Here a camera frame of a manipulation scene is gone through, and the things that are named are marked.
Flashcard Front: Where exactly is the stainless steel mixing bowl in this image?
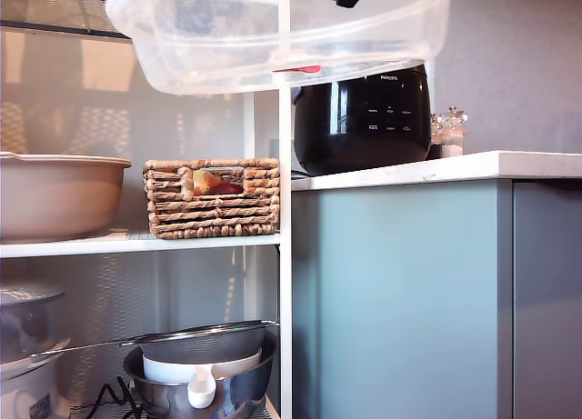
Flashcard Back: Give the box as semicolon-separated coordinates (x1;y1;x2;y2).
122;328;278;419

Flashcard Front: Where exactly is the white plastic rice scoop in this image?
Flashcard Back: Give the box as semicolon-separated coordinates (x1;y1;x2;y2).
186;364;217;410

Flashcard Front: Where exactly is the clear pepper grinder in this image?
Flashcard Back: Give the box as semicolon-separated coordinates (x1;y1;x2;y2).
429;113;445;160

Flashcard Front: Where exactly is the steel pot with lid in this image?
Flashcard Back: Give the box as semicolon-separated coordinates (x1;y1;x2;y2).
0;284;67;364

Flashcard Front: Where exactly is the woven wicker basket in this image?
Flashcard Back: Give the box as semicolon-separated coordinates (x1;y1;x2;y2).
142;157;280;241

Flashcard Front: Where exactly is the white metal shelf unit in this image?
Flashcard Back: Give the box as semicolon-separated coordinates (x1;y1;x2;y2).
0;0;292;419

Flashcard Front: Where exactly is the black rice cooker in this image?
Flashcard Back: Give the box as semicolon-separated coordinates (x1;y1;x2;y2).
291;63;433;176

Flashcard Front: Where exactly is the blue-grey kitchen cabinet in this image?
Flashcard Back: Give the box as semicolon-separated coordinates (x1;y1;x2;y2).
290;178;582;419

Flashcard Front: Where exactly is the black coiled power cable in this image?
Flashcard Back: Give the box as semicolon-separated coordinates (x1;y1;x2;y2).
70;375;146;419

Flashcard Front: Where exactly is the metal mesh sieve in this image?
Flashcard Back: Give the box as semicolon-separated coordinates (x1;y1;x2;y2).
27;319;280;365

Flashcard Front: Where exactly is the white electric cooker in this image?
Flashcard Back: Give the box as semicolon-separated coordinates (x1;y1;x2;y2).
0;337;73;419

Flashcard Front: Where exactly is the white ceramic bowl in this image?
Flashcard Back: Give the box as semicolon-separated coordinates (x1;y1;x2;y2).
142;346;264;384

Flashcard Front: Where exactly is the yellow fruit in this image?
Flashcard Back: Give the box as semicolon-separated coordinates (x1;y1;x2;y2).
193;168;219;195

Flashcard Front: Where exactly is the beige plastic bowl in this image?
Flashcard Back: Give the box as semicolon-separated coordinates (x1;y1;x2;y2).
0;151;133;244

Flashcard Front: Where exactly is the clear salt grinder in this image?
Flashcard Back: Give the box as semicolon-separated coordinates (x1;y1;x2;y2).
439;105;469;157

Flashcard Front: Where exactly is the clear plastic microwave lid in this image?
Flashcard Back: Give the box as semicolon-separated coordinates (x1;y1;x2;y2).
105;0;466;96

